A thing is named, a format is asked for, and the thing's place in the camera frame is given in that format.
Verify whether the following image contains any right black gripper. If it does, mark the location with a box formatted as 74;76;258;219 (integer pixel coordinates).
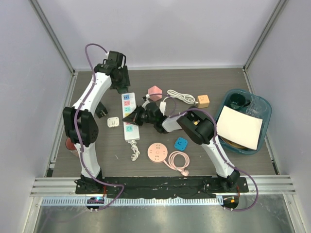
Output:
124;105;156;126

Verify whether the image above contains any long white power strip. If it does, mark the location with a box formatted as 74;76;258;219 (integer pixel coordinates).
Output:
121;92;140;142

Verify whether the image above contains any white plug adapter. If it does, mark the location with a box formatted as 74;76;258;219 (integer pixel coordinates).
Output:
107;116;120;128

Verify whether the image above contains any short white power strip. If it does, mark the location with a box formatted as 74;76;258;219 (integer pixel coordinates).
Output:
159;101;167;115

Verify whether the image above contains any pink plug adapter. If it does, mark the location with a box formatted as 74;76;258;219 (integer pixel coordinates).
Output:
147;85;162;101

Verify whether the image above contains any black plug adapter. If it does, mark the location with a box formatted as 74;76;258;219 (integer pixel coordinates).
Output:
95;101;108;118

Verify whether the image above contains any round pink power socket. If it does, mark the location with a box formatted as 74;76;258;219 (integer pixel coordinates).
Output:
147;143;168;164

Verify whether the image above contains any blue plug adapter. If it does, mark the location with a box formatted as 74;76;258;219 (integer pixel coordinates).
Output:
174;137;188;151

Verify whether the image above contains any orange cube plug adapter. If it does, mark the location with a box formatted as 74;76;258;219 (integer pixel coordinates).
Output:
197;95;210;109

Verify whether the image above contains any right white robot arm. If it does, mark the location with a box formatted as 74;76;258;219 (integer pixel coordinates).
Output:
122;102;240;192

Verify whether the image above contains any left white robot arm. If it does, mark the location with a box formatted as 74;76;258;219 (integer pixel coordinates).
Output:
63;51;130;194

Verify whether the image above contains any pink translucent cup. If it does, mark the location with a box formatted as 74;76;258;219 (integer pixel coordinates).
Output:
65;138;79;158

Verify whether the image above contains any dark green cup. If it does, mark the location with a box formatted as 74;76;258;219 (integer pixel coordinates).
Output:
229;93;251;111

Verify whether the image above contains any white paper sheet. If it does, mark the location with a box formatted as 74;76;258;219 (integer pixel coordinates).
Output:
217;106;263;150

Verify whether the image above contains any teal plastic bin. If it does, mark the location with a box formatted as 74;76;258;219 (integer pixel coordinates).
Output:
215;89;272;155

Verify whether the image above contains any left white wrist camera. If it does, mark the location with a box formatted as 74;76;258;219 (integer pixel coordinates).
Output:
103;52;109;64

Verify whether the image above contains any white long strip cord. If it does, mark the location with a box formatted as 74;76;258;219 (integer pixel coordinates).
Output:
130;140;141;162

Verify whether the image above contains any white coiled strip cord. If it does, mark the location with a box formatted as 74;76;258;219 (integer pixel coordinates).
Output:
161;89;197;105

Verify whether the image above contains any pink coiled power cord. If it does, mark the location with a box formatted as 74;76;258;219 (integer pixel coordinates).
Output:
164;150;190;177

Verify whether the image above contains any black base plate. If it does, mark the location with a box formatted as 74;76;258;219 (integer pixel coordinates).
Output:
74;176;249;200

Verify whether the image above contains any slotted cable duct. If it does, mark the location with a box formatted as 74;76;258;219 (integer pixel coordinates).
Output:
41;196;223;206

